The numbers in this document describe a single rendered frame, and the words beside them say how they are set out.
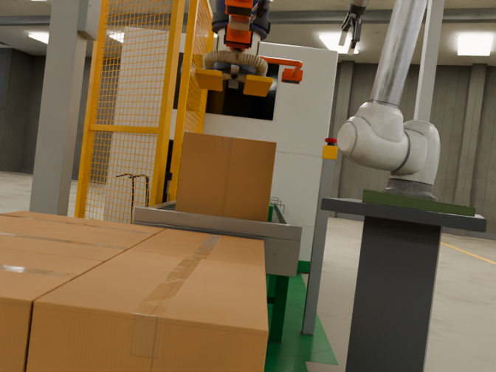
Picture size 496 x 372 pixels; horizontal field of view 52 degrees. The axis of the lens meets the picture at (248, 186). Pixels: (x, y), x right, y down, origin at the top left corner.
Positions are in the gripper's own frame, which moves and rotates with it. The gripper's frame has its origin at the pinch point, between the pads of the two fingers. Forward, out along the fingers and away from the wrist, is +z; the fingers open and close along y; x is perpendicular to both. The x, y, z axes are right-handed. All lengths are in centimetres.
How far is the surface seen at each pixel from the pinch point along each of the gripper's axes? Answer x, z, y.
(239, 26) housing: 65, -23, -71
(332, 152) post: -6, 53, -6
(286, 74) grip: 29.2, 11.8, -12.4
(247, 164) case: 47, 42, -43
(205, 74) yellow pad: 70, 2, -49
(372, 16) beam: -299, 124, 640
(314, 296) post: -3, 118, -45
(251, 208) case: 44, 57, -53
